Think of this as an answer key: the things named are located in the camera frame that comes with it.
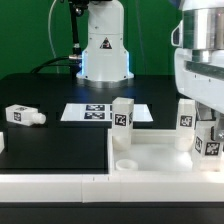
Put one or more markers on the black camera pole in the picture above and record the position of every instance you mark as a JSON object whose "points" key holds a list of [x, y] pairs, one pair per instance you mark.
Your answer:
{"points": [[77, 8]]}

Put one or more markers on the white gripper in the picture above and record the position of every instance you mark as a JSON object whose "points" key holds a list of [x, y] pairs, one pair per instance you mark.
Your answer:
{"points": [[203, 83]]}

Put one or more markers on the white square tabletop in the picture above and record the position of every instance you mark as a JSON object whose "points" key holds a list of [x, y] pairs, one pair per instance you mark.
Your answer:
{"points": [[155, 151]]}

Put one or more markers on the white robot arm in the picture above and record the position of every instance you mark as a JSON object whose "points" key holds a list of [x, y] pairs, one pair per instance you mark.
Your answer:
{"points": [[198, 58]]}

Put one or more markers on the white marker base sheet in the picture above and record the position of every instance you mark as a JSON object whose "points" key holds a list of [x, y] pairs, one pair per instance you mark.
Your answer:
{"points": [[101, 112]]}

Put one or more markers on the white left fence piece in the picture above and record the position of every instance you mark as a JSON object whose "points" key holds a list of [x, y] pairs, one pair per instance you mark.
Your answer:
{"points": [[1, 142]]}

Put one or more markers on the white front fence bar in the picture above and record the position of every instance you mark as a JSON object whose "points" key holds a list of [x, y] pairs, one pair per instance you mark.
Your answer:
{"points": [[152, 187]]}

